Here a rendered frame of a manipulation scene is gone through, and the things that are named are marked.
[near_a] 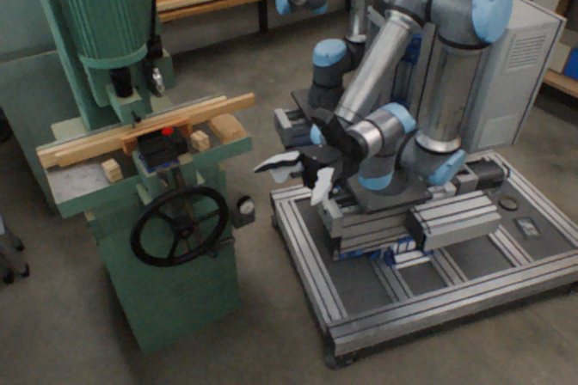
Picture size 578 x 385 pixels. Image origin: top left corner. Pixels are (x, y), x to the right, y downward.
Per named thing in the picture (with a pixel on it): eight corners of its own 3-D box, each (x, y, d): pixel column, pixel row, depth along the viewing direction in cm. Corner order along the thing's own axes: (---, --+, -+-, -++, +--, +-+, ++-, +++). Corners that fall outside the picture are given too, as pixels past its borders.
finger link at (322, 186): (329, 226, 78) (335, 192, 86) (328, 198, 75) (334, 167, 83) (311, 225, 79) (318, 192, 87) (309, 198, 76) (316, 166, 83)
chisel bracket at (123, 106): (125, 130, 136) (118, 106, 131) (112, 108, 145) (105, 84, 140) (149, 123, 139) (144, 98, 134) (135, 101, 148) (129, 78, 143)
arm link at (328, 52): (305, 75, 176) (306, 42, 167) (334, 66, 181) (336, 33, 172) (323, 88, 168) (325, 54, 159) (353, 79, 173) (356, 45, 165)
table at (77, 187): (69, 241, 122) (62, 226, 118) (47, 177, 142) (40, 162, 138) (267, 165, 147) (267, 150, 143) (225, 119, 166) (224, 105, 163)
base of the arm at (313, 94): (336, 88, 188) (338, 65, 181) (352, 106, 177) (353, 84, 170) (301, 94, 184) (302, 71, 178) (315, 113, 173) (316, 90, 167)
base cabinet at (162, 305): (142, 360, 184) (94, 243, 139) (104, 261, 222) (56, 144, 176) (242, 308, 203) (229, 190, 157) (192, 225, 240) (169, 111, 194)
